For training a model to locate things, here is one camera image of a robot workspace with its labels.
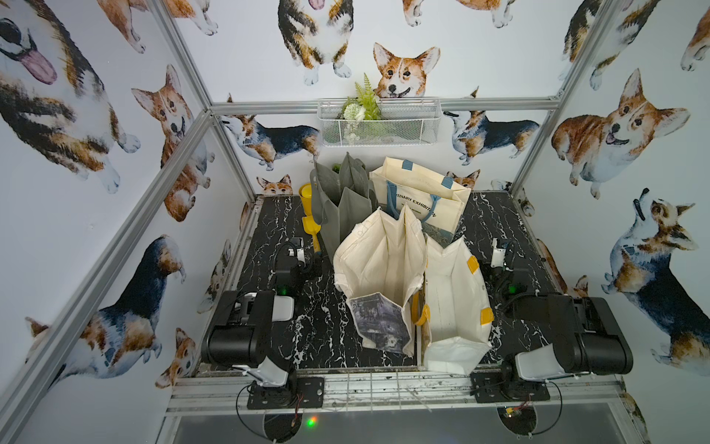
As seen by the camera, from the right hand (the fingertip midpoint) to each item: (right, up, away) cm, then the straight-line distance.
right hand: (484, 252), depth 93 cm
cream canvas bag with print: (-35, -4, -1) cm, 35 cm away
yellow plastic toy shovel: (-59, +10, +3) cm, 60 cm away
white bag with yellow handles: (-11, -17, -5) cm, 21 cm away
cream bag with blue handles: (-17, +17, -4) cm, 24 cm away
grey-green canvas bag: (-47, +18, -11) cm, 52 cm away
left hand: (-60, +1, +1) cm, 60 cm away
